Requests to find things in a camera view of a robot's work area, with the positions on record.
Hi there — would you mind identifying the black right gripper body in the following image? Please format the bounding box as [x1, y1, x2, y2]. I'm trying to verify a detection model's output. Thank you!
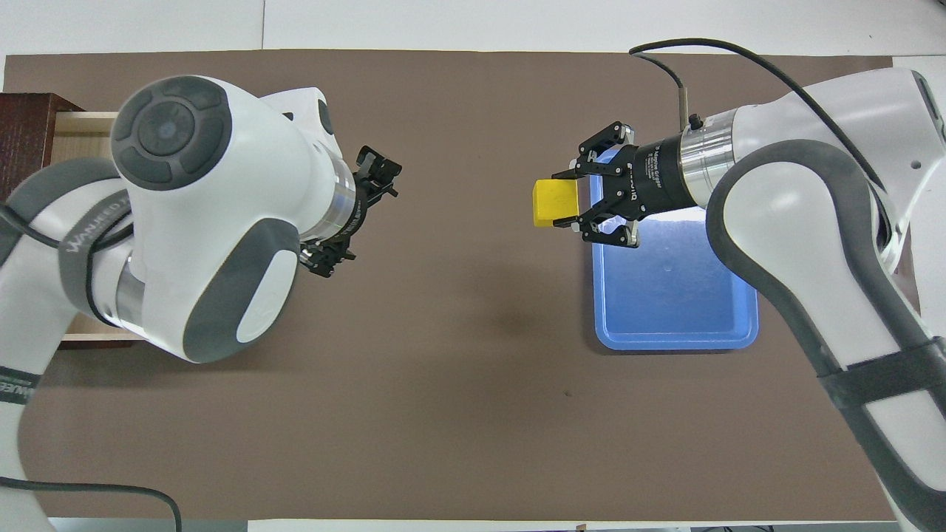
[623, 133, 700, 221]

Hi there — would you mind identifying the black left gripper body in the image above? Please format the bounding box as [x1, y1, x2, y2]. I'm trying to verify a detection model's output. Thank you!
[325, 166, 375, 253]

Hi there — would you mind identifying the yellow block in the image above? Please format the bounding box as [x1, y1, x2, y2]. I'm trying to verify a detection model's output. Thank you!
[531, 178, 582, 228]

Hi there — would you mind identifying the wooden drawer with white handle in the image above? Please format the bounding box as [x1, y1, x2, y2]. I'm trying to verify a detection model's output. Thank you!
[52, 111, 149, 349]

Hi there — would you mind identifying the blue plastic tray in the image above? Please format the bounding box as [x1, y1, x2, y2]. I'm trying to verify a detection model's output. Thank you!
[589, 148, 760, 351]

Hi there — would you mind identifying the brown table mat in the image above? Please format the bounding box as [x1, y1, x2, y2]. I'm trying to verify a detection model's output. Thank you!
[0, 50, 936, 522]

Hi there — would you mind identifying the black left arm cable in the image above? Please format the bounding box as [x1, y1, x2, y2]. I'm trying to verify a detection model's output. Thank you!
[0, 201, 183, 532]

